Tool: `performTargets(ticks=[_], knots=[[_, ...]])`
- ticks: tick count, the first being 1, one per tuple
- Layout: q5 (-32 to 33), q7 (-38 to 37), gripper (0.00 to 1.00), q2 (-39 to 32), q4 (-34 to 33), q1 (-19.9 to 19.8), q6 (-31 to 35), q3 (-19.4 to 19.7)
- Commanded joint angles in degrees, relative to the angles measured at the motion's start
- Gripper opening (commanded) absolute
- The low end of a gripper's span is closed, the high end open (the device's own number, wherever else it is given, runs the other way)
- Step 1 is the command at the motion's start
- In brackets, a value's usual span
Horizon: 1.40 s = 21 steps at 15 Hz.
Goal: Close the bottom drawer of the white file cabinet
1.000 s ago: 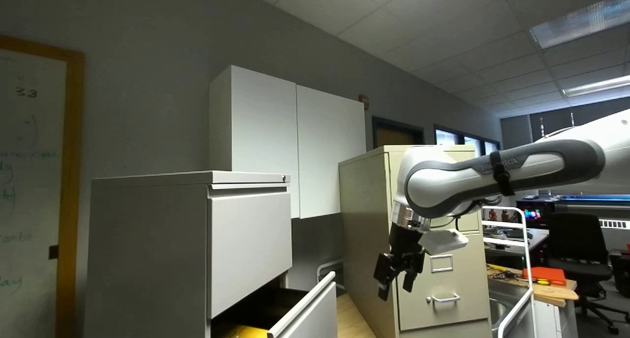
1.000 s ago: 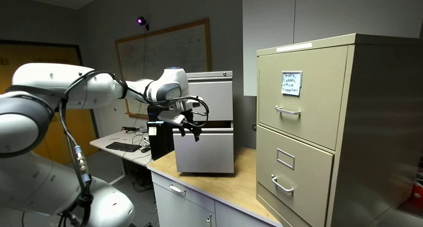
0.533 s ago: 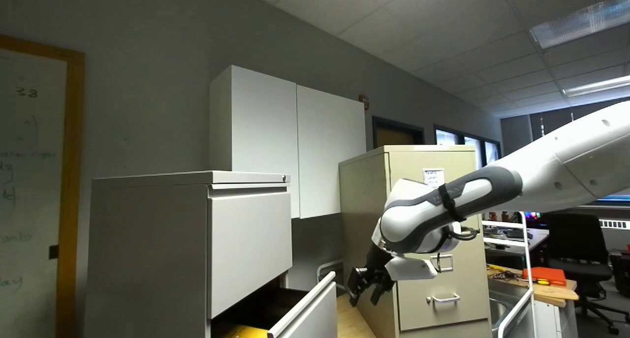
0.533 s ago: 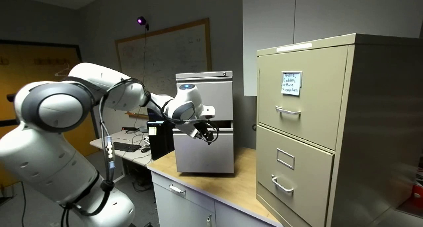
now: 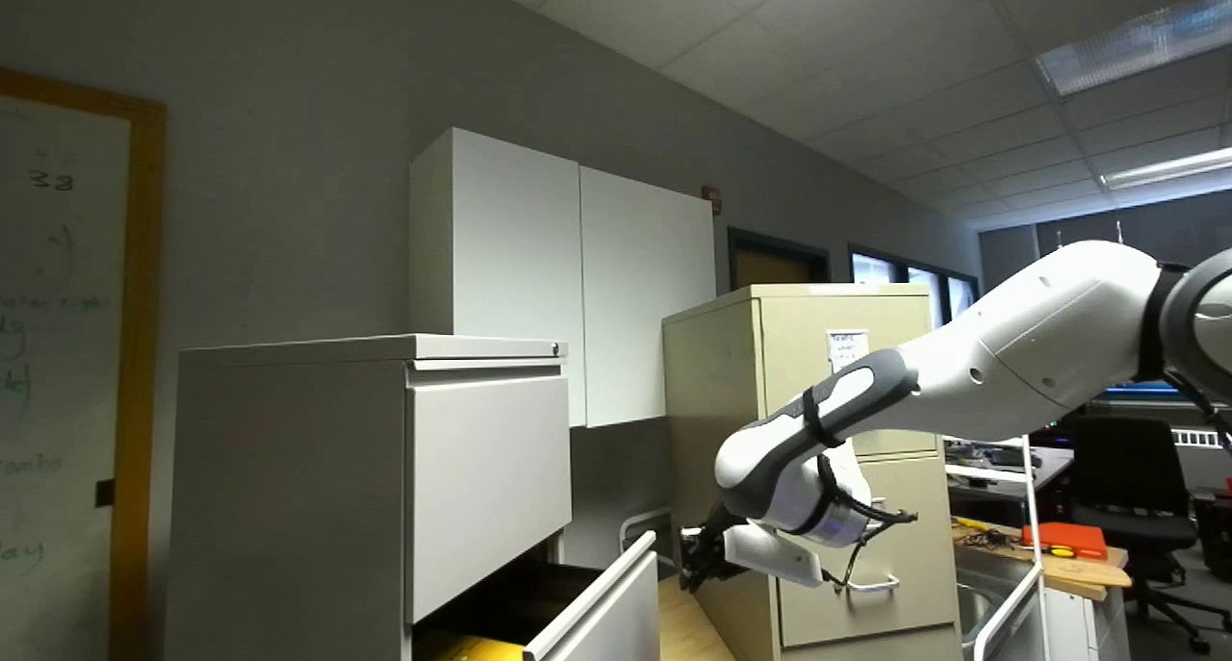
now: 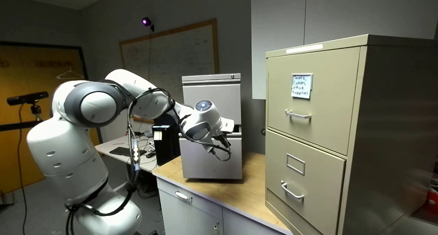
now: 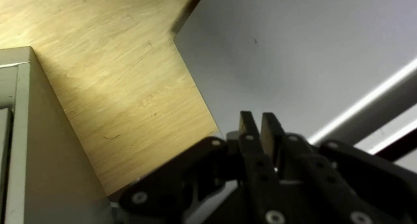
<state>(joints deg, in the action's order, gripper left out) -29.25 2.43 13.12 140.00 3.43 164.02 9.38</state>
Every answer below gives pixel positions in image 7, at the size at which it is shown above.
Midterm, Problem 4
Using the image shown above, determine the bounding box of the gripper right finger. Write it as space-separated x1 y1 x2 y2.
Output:
261 112 417 224

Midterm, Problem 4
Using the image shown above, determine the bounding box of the white cabinet drawer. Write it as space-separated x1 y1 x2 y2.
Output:
0 66 19 108

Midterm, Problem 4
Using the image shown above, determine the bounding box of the white file cabinet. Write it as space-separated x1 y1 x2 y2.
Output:
0 46 114 224

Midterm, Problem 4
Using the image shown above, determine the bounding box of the grey baseboard strip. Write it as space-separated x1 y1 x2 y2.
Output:
308 57 417 163

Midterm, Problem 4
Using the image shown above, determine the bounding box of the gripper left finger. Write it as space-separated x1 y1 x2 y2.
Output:
119 111 289 224

